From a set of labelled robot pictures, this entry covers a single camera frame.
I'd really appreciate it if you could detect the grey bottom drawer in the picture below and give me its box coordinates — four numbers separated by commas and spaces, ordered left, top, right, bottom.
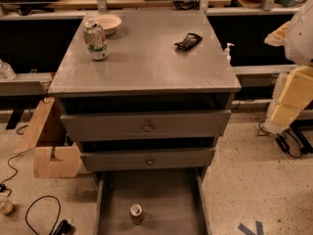
93, 168, 212, 235

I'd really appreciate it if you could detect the black floor cable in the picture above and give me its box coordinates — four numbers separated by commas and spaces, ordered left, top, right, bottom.
0, 124, 72, 235
256, 119, 305, 160

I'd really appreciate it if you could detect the black snack packet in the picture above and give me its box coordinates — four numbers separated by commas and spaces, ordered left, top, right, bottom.
175, 32, 202, 51

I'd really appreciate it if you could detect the grey drawer cabinet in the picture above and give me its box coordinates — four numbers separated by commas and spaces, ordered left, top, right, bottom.
47, 10, 243, 181

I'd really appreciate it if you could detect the orange soda can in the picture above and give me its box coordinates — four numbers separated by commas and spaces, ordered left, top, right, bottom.
129, 204, 144, 225

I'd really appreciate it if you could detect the black floor cable left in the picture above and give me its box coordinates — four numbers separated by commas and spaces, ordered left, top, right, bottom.
0, 124, 72, 235

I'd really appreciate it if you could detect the grey top drawer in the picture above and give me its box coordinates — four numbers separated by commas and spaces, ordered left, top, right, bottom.
61, 110, 231, 142

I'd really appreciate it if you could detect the wooden block stand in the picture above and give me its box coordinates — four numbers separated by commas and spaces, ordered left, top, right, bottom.
15, 97, 87, 178

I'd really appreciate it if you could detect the grey middle drawer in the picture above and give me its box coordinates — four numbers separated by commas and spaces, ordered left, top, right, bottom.
80, 148, 215, 171

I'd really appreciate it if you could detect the white pump bottle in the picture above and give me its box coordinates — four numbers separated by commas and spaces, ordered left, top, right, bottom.
224, 43, 235, 64

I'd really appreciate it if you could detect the clear plastic cup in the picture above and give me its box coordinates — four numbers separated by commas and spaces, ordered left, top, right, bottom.
0, 194, 14, 214

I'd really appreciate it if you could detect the green white soda can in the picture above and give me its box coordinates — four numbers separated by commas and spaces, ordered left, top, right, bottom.
83, 21, 108, 61

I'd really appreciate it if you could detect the white bowl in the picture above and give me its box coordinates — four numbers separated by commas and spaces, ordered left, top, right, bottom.
89, 15, 121, 35

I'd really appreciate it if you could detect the black floor cable right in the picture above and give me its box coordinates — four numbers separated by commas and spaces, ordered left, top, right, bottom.
256, 119, 305, 160

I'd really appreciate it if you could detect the grey drawer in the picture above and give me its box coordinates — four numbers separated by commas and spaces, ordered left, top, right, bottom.
61, 110, 231, 142
93, 168, 212, 235
80, 148, 215, 171

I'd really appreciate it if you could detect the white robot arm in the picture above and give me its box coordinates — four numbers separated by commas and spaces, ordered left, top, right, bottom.
264, 0, 313, 134

